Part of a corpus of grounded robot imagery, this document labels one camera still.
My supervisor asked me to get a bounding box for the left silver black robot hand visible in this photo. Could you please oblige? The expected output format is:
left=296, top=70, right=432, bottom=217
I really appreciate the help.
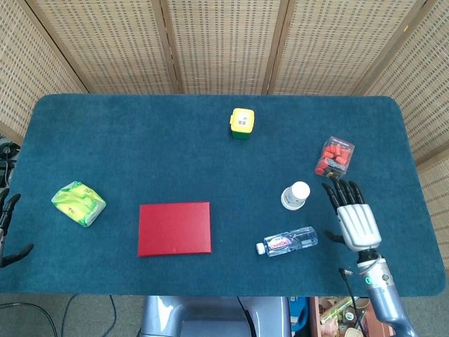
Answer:
left=0, top=189, right=35, bottom=270

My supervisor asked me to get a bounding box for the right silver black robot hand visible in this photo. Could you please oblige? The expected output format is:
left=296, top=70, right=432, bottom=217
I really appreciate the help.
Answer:
left=321, top=178, right=382, bottom=252

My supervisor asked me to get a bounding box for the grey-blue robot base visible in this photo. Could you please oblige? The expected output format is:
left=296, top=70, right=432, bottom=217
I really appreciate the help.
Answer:
left=140, top=296, right=292, bottom=337

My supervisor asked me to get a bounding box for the black equipment pile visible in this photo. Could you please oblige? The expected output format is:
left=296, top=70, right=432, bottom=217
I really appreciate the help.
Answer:
left=0, top=133, right=20, bottom=187

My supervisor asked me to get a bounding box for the green tissue pack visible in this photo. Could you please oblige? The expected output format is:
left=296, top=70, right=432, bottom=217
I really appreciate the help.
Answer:
left=51, top=180, right=107, bottom=228

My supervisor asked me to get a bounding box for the clear box of red caps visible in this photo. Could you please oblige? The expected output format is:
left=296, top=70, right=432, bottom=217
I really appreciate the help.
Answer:
left=314, top=136, right=356, bottom=178

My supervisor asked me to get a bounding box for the clear plastic water bottle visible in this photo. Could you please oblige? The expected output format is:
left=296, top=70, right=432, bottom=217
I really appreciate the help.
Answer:
left=255, top=226, right=319, bottom=258

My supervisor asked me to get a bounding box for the pink box of clutter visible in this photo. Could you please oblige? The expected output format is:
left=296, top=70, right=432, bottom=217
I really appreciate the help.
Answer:
left=308, top=296, right=396, bottom=337

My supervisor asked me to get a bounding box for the blue plastic object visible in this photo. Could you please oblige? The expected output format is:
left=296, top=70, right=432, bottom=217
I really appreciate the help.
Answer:
left=289, top=296, right=309, bottom=331

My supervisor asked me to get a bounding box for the green container with yellow lid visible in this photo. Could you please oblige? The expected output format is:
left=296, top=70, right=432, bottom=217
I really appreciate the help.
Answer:
left=229, top=107, right=256, bottom=140

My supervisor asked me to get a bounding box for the flat red box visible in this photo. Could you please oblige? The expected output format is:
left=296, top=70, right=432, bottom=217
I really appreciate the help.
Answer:
left=138, top=201, right=213, bottom=258

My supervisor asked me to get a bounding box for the dark teal table mat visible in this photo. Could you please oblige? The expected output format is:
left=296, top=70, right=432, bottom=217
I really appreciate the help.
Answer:
left=0, top=93, right=446, bottom=298

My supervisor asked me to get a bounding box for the black right hand cable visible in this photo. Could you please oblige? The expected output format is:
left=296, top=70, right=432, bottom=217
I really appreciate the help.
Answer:
left=338, top=267, right=368, bottom=337

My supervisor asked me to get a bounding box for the black floor cable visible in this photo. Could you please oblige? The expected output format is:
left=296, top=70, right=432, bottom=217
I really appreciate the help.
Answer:
left=101, top=294, right=117, bottom=337

